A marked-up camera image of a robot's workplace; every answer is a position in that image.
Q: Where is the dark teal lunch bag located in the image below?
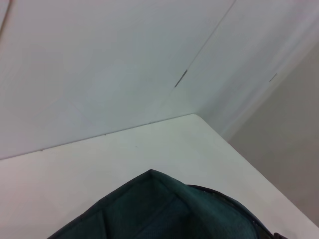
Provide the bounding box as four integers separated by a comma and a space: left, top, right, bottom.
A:
47, 169, 287, 239

